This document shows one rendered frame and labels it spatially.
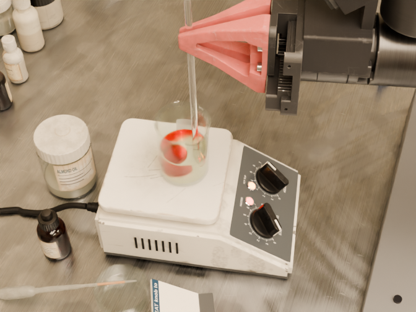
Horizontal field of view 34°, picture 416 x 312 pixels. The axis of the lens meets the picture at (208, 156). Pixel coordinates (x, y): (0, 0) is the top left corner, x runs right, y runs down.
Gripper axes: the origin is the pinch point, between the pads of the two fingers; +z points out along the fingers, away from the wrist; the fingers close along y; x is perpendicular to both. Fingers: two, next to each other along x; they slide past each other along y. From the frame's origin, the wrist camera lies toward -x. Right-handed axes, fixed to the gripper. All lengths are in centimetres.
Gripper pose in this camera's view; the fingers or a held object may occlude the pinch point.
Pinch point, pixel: (189, 38)
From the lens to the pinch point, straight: 56.5
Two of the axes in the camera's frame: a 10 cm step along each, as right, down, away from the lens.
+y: -1.2, 7.6, -6.4
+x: 0.3, 6.4, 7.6
